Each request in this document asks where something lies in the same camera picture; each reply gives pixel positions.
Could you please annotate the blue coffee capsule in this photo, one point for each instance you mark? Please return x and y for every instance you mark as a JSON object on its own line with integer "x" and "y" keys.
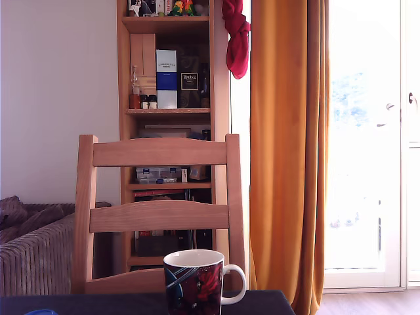
{"x": 41, "y": 312}

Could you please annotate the dark red patterned coffee mug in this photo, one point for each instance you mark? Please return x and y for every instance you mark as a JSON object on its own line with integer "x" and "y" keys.
{"x": 193, "y": 285}

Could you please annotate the small white carton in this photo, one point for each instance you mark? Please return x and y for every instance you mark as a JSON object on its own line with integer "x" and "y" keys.
{"x": 184, "y": 175}

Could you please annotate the wooden ladder-back chair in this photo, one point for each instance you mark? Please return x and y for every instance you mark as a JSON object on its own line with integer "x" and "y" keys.
{"x": 157, "y": 151}

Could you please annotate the clear plastic storage box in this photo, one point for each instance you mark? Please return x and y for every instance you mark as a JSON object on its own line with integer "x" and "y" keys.
{"x": 157, "y": 174}

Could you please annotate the red book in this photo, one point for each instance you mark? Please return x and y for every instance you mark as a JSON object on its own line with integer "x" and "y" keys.
{"x": 157, "y": 193}

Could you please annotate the dark glass bottle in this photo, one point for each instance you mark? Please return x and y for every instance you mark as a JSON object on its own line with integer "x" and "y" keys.
{"x": 205, "y": 88}

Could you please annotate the orange curtain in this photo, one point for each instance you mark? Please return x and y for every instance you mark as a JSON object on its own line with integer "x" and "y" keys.
{"x": 285, "y": 147}

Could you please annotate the black carton with label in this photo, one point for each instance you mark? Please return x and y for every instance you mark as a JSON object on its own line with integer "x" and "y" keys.
{"x": 189, "y": 82}

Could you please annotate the small dark-capped jar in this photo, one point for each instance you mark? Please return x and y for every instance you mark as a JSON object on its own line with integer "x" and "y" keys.
{"x": 144, "y": 102}
{"x": 152, "y": 102}

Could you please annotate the white and blue carton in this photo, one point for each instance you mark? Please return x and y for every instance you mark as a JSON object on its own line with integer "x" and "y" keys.
{"x": 166, "y": 85}

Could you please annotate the amber jar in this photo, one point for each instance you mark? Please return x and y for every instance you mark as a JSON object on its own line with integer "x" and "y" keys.
{"x": 134, "y": 101}

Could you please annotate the clear glass bottle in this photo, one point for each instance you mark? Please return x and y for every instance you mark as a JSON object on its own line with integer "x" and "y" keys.
{"x": 134, "y": 80}

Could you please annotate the knotted red cloth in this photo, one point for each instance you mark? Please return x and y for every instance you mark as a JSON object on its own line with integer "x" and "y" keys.
{"x": 238, "y": 49}

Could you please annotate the tall wooden bookshelf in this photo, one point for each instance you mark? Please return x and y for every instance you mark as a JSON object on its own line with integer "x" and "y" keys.
{"x": 124, "y": 82}

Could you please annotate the pale wooden box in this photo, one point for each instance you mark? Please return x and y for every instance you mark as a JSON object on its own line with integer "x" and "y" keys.
{"x": 142, "y": 55}

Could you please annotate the green and orange parrot toy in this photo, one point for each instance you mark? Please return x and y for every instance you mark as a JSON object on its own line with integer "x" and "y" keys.
{"x": 181, "y": 8}

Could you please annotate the white and red carton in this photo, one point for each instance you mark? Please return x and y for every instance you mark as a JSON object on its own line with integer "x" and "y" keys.
{"x": 164, "y": 6}

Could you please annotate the black and white photo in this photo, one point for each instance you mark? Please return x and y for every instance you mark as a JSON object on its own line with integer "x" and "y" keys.
{"x": 141, "y": 7}

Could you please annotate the white balcony door frame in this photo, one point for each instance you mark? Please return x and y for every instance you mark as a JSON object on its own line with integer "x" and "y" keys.
{"x": 404, "y": 164}

